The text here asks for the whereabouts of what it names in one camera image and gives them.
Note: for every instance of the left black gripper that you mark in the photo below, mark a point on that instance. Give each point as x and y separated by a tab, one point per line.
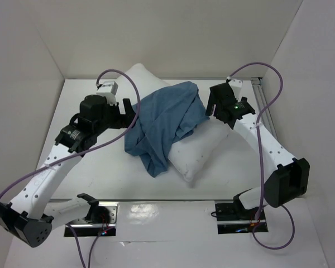
124	120

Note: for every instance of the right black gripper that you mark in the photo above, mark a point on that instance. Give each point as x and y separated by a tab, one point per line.
219	101

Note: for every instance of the blue pillowcase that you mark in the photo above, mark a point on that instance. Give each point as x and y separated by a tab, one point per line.
166	116

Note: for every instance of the white pillow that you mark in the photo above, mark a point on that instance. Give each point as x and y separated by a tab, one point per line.
189	154

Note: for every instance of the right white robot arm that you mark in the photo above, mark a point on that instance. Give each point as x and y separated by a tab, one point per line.
285	177

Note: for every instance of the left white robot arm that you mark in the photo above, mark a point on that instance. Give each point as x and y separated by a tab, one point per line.
28	216

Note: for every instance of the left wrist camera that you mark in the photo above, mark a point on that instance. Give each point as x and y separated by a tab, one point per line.
107	88

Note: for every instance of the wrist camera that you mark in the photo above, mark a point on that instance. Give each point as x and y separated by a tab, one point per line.
107	88
235	84

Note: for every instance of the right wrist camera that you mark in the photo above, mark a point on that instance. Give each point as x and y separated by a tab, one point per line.
235	84

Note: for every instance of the aluminium rail frame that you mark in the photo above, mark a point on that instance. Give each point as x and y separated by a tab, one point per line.
266	118

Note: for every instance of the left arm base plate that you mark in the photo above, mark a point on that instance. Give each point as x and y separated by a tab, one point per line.
103	222

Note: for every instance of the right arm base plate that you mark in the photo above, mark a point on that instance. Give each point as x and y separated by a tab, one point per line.
232	219

